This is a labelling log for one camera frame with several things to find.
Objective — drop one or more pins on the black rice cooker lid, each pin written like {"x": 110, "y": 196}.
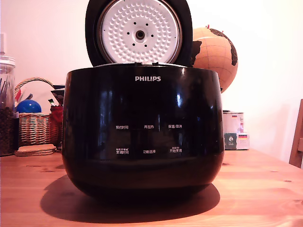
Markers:
{"x": 139, "y": 35}

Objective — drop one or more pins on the black Philips rice cooker body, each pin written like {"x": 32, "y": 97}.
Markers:
{"x": 142, "y": 142}

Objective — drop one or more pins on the white tin can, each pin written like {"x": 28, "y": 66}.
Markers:
{"x": 233, "y": 121}

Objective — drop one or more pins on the cork globe with dark continents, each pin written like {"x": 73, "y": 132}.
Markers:
{"x": 217, "y": 54}

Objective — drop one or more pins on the red fabric pouch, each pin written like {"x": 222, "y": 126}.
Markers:
{"x": 57, "y": 114}

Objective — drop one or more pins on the dark patterned bowl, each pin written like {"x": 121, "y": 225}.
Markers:
{"x": 59, "y": 95}

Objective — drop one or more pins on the stack of cork coasters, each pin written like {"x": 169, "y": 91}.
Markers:
{"x": 35, "y": 150}

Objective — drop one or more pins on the blue ball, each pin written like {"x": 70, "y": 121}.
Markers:
{"x": 28, "y": 107}

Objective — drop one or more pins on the tall glass storage jar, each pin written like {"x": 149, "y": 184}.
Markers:
{"x": 6, "y": 99}

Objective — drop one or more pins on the wooden chair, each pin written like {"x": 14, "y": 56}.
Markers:
{"x": 297, "y": 142}

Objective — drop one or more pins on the white wall switch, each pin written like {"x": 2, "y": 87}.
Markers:
{"x": 2, "y": 43}

